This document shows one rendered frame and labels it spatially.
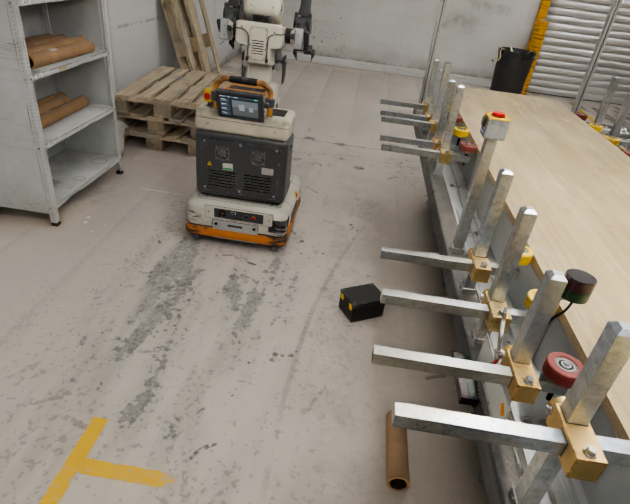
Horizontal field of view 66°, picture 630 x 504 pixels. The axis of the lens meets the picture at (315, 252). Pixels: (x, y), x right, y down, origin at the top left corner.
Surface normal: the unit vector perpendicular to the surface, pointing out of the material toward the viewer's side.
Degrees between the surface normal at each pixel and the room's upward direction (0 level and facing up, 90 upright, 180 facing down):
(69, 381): 0
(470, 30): 90
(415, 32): 90
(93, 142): 90
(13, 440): 0
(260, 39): 82
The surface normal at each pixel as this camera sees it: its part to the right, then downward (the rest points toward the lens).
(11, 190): -0.11, 0.51
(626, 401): 0.11, -0.85
